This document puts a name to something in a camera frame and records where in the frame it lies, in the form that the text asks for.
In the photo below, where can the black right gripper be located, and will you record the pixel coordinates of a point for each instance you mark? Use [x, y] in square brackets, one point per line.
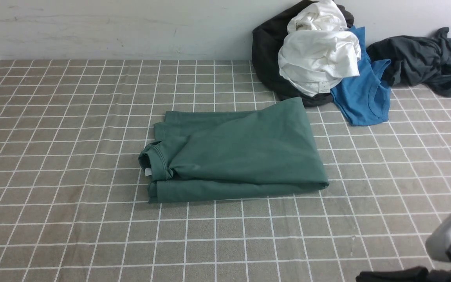
[415, 274]

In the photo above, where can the green long-sleeve top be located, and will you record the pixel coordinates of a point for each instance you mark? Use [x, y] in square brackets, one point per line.
[206, 156]

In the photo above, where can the blue t-shirt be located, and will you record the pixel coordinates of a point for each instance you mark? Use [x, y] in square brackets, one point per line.
[364, 100]

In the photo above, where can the dark grey crumpled garment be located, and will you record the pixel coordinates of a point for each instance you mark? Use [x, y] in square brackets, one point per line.
[416, 60]

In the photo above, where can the white garment in pile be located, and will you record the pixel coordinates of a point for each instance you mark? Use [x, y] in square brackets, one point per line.
[319, 50]

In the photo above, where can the black garment in pile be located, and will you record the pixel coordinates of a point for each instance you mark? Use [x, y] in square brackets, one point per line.
[267, 41]

